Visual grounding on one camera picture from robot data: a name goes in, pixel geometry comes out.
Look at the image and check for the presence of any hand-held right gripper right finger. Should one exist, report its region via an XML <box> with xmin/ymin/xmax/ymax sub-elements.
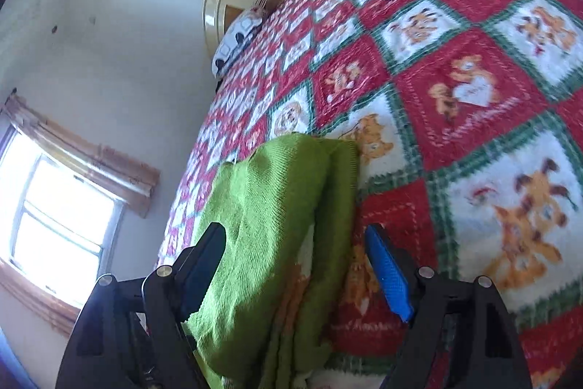
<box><xmin>365</xmin><ymin>224</ymin><xmax>533</xmax><ymax>389</ymax></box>

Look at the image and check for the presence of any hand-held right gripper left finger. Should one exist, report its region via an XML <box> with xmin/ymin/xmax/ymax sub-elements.
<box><xmin>55</xmin><ymin>222</ymin><xmax>227</xmax><ymax>389</ymax></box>

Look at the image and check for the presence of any green striped knit sweater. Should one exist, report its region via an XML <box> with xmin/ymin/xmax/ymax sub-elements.
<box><xmin>182</xmin><ymin>133</ymin><xmax>360</xmax><ymax>389</ymax></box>

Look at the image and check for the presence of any white framed window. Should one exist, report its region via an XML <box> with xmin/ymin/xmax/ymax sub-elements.
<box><xmin>0</xmin><ymin>127</ymin><xmax>126</xmax><ymax>310</ymax></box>

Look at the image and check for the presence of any side window with orange curtain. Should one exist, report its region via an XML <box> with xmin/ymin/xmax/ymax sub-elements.
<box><xmin>0</xmin><ymin>90</ymin><xmax>161</xmax><ymax>337</ymax></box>

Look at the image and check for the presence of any red checkered printed blanket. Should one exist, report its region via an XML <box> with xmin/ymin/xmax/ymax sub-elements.
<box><xmin>157</xmin><ymin>0</ymin><xmax>583</xmax><ymax>389</ymax></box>

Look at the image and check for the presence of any white patterned pillow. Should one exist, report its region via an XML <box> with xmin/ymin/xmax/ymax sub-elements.
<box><xmin>212</xmin><ymin>0</ymin><xmax>274</xmax><ymax>77</ymax></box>

